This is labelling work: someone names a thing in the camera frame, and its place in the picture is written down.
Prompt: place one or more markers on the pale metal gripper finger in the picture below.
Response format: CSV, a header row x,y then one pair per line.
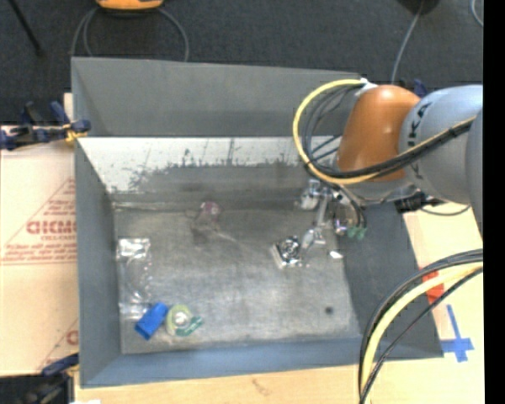
x,y
325,243
307,242

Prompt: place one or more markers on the clear glass jar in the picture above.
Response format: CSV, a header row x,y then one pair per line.
x,y
288,251

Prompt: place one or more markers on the grey metal bin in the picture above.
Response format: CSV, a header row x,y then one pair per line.
x,y
235,293

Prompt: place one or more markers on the dark red small toy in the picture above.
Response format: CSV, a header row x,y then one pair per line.
x,y
206,219

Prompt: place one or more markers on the green tape dispenser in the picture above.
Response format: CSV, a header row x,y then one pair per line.
x,y
180,320

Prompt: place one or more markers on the blue block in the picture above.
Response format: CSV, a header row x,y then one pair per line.
x,y
151,320

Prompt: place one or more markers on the clear plastic bag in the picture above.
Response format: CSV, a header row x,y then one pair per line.
x,y
134,267

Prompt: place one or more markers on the brown cardboard board red print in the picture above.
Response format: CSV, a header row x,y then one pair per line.
x,y
33,276

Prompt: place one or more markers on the black cylinder on white bracket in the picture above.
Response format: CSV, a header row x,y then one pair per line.
x,y
409,203

